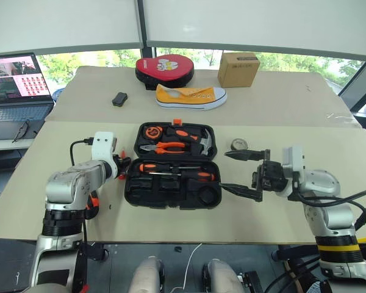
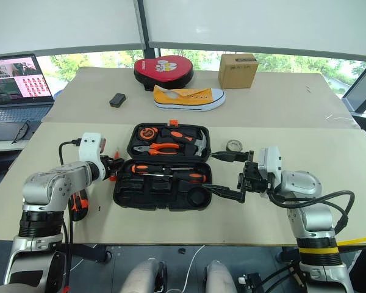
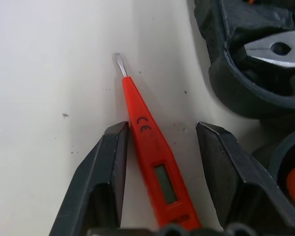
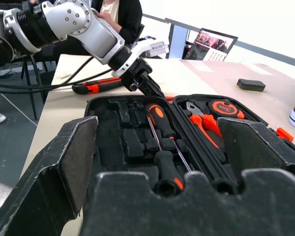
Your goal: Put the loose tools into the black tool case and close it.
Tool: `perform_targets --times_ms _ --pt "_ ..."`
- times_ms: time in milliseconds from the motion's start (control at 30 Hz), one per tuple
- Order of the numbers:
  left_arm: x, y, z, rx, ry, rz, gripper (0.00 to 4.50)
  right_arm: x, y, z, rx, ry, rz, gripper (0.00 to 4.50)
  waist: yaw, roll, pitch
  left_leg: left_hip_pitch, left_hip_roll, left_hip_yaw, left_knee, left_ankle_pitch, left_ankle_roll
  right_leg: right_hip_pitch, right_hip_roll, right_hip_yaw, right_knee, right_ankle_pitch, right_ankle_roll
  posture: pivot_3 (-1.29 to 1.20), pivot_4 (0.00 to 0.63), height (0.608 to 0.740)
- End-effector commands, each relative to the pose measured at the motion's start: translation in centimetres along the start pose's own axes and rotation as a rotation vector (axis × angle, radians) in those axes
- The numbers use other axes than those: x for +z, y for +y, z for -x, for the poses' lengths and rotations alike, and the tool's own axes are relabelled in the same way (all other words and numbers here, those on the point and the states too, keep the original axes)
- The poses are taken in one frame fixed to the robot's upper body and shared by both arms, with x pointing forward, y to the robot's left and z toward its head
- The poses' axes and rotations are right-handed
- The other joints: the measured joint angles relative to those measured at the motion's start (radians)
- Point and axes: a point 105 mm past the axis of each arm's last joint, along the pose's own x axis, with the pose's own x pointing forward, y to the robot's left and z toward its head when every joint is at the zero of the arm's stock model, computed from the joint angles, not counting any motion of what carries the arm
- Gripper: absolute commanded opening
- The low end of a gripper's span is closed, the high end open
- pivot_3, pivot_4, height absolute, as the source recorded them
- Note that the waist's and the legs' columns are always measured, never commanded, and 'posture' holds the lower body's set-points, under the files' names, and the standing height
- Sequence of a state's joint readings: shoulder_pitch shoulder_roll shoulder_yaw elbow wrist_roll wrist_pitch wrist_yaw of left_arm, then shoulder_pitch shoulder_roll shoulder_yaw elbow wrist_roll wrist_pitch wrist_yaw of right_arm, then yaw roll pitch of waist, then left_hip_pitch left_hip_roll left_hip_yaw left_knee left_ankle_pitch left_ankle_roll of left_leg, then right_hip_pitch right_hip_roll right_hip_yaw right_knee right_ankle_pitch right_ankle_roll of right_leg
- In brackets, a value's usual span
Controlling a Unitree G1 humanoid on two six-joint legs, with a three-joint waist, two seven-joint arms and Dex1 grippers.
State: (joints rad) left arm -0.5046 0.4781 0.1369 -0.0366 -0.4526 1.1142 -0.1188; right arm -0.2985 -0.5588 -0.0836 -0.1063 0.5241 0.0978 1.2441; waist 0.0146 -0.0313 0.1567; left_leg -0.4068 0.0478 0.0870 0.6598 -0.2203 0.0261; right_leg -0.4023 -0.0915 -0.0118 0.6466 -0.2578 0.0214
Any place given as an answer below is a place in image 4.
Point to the black metal chair legs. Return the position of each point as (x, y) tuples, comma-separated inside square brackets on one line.
[(30, 78)]

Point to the orange black tape measure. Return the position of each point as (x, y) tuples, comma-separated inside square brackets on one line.
[(223, 108)]

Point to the person in black jacket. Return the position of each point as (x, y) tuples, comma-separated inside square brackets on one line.
[(130, 17)]

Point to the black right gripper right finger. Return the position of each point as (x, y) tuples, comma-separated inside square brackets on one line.
[(258, 147)]

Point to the orange black screwdriver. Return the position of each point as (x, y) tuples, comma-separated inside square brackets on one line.
[(162, 120), (167, 167)]

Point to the black plastic tool case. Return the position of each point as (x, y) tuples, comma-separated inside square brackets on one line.
[(127, 137)]

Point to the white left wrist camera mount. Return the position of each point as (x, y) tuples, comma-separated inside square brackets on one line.
[(147, 48)]

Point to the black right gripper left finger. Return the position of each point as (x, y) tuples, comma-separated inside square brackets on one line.
[(39, 177)]

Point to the laptop screen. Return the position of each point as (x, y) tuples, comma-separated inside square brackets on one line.
[(209, 46)]

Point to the orange black pliers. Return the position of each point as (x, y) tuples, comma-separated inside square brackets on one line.
[(204, 125)]

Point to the person's bare hand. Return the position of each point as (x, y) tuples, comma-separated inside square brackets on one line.
[(102, 15)]

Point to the orange black utility knife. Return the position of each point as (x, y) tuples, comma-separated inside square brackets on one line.
[(96, 87)]

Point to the black yellow eraser block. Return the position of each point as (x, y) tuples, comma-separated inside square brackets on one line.
[(250, 84)]

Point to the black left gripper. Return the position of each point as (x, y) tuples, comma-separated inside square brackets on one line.
[(135, 72)]

